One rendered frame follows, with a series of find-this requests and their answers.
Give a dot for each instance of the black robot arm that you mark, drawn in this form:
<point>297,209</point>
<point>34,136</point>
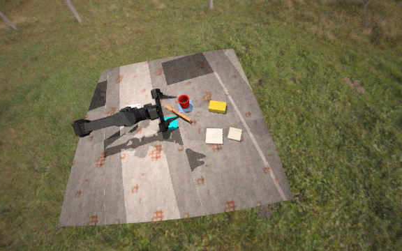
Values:
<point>126,117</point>

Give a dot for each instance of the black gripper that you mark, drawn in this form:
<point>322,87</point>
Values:
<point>158,95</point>

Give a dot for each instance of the yellow rectangular block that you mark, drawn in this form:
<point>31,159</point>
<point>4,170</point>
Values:
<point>216,106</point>

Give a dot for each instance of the dark red cup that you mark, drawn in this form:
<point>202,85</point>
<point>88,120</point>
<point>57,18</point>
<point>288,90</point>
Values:
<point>183,101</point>

